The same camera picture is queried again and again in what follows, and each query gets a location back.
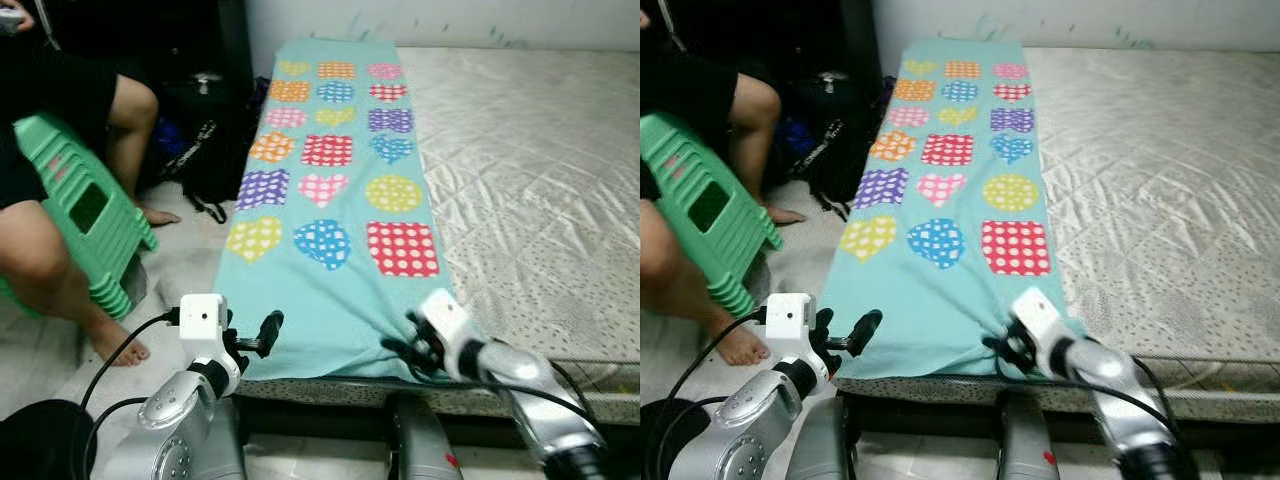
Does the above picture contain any black rounded object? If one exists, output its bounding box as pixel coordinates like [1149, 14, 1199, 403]
[640, 400, 707, 480]
[0, 400, 98, 480]

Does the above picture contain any dark blue cloth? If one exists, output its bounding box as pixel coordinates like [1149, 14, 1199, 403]
[150, 115, 187, 163]
[780, 115, 817, 163]

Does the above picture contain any person in black shorts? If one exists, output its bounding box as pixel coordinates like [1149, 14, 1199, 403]
[640, 0, 807, 367]
[0, 0, 183, 367]

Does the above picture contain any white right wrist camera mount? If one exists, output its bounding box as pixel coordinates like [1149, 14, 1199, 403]
[1008, 287, 1077, 376]
[415, 288, 487, 373]

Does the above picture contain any black bed frame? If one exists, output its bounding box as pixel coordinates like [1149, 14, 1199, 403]
[240, 390, 641, 453]
[840, 390, 1280, 453]

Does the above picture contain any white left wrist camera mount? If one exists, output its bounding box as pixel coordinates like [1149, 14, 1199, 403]
[178, 293, 242, 379]
[765, 292, 831, 383]

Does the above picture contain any green plastic stool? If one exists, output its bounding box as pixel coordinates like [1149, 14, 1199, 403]
[0, 112, 159, 321]
[640, 112, 784, 319]

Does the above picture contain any grey quilted mattress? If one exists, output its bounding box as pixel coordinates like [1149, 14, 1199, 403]
[840, 45, 1280, 421]
[235, 45, 641, 421]

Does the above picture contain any grey robot leg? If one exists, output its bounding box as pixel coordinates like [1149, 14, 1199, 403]
[385, 392, 464, 480]
[785, 397, 857, 480]
[995, 390, 1062, 480]
[195, 400, 249, 480]

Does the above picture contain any teal blanket with coloured hearts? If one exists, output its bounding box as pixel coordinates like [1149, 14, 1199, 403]
[818, 38, 1086, 381]
[213, 38, 456, 383]

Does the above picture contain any grey left robot leg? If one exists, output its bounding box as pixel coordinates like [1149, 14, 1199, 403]
[785, 397, 857, 480]
[195, 400, 249, 480]

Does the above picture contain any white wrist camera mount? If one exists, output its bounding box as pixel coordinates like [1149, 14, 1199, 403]
[1008, 287, 1077, 376]
[765, 292, 831, 383]
[415, 288, 487, 373]
[178, 293, 242, 379]

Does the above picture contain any black bag with white print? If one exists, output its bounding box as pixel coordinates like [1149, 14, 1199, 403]
[790, 70, 896, 225]
[160, 70, 263, 225]

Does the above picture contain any grey right robot leg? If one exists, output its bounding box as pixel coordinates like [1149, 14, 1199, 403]
[385, 392, 464, 480]
[995, 390, 1062, 480]

